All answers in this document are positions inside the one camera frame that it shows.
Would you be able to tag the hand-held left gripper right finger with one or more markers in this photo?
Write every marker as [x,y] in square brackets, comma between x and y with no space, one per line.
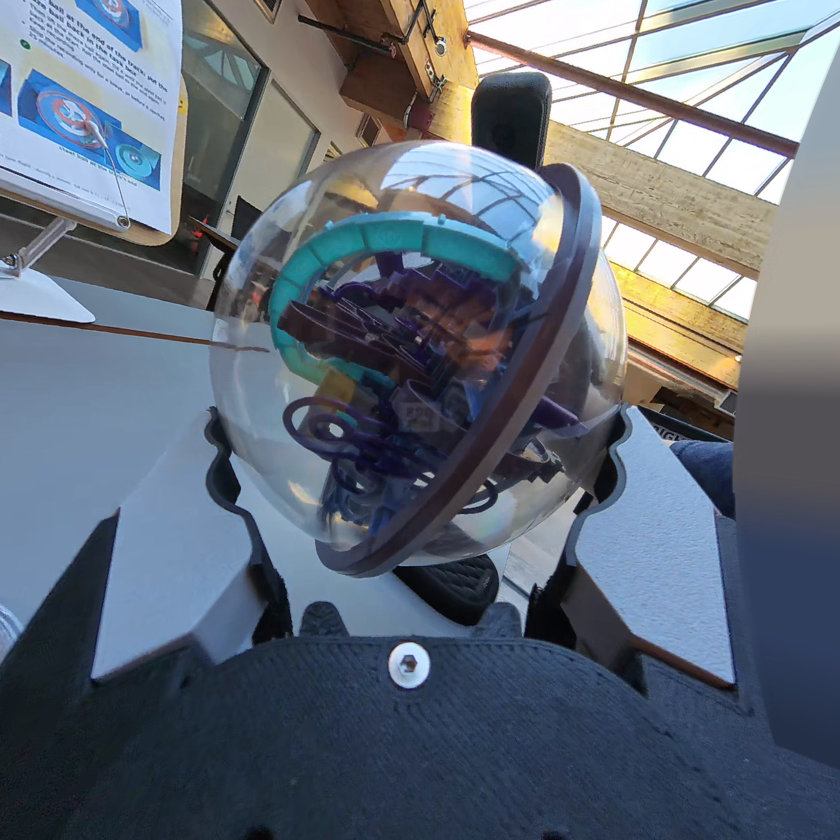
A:
[656,564]

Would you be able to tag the instruction sheet on stand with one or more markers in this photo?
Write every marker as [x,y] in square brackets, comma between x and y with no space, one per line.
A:
[39,295]

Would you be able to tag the printed instruction sheet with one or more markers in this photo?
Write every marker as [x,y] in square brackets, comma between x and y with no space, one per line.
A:
[85,79]

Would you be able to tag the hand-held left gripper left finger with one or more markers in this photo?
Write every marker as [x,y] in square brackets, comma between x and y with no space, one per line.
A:
[170,564]

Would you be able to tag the person's right forearm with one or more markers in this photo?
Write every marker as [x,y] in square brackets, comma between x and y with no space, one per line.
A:
[705,476]

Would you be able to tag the clear plastic maze ball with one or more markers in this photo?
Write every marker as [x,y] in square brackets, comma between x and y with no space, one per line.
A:
[407,341]

